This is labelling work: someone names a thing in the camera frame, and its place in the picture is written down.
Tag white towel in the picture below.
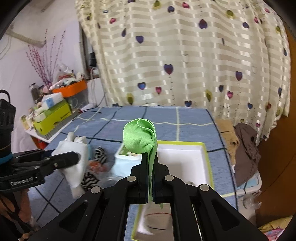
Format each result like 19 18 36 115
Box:
52 132 89 199

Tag black white striped cloth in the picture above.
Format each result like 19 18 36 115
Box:
80 147 108 190

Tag bright green cloth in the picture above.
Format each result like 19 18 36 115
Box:
123 118 158 201

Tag beige towel red stripes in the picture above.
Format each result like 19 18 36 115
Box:
134 202 171 236

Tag person left hand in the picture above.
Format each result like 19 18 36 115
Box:
1 189 32 227

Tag green white box lid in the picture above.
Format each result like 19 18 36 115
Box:
131 141 214 240

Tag wet wipes pack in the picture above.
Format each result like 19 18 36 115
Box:
111 143 142 177

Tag green white flat box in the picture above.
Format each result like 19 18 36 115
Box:
33 100 67 122

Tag lime green cardboard box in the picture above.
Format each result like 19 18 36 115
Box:
33 104 72 135

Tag blue white tissue box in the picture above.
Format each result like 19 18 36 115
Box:
41 92 64 110

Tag orange plastic tray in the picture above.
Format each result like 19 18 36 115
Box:
52 80 87 98

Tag blue plaid bedsheet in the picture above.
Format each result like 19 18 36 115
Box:
32 118 239 240

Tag tan knitted garment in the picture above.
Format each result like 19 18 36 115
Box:
215 119 240 167

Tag clear plastic bag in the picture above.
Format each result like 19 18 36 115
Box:
242 190 262 210

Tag brown checked shirt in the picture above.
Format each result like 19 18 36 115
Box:
234 123 261 186

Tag white plastic storage bin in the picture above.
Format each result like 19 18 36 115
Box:
236 170 262 196

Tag pink decorative branches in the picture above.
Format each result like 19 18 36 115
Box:
26 29 66 89

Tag wooden wardrobe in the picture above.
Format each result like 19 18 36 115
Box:
255 29 296 227

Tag colourful plaid blanket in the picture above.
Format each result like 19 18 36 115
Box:
258 216 293 241

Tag heart pattern curtain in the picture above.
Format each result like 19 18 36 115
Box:
75 0 291 142

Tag black cable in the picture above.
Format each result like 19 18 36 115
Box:
78 92 107 115

